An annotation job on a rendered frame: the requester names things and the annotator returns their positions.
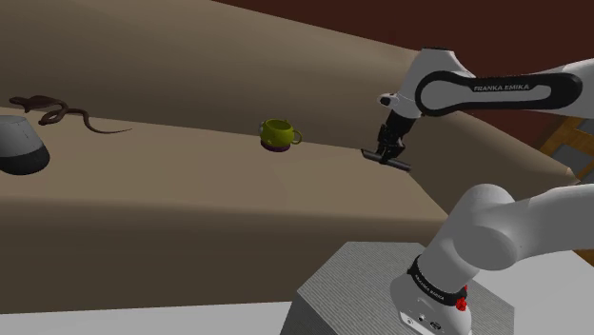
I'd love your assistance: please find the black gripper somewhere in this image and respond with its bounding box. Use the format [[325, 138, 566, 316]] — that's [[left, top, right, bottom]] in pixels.
[[361, 109, 417, 173]]

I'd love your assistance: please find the green cup with purple base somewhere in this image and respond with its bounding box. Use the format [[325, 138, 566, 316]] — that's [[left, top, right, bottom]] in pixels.
[[258, 118, 304, 154]]

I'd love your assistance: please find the grey robot stand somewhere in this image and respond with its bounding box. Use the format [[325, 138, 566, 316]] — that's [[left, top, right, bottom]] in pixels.
[[279, 241, 515, 335]]

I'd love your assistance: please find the tan sofa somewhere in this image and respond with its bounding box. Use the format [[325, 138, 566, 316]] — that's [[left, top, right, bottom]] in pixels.
[[0, 0, 579, 317]]

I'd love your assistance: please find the brown toy snake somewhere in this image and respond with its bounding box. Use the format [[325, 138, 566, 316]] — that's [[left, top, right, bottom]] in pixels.
[[9, 94, 134, 136]]

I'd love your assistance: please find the grey and black domed speaker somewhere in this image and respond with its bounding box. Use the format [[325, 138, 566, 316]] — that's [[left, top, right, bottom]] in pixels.
[[0, 114, 51, 176]]

